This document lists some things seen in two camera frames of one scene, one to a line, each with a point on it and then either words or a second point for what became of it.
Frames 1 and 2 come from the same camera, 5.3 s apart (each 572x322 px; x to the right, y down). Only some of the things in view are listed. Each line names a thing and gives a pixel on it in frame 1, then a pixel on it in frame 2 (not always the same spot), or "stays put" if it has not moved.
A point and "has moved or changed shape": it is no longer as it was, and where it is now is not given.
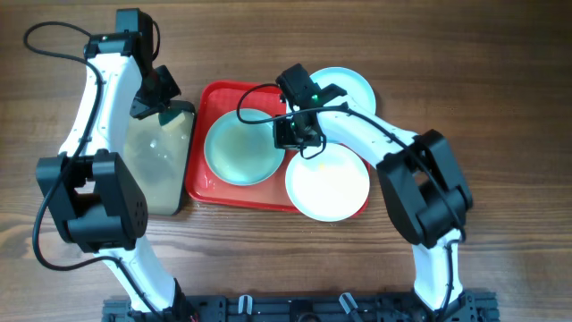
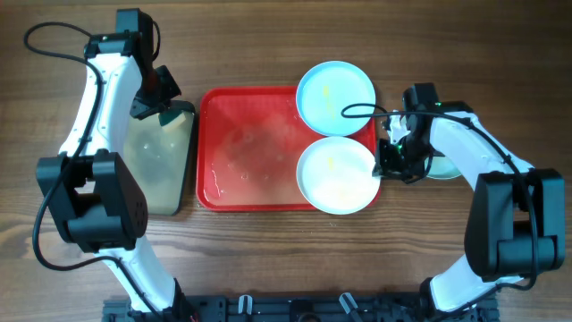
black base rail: (399, 307) stays put
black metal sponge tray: (160, 147) stays put
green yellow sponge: (169, 120) stays put
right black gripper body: (292, 135) -> (407, 157)
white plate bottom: (329, 186) has moved or changed shape
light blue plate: (242, 154) has moved or changed shape
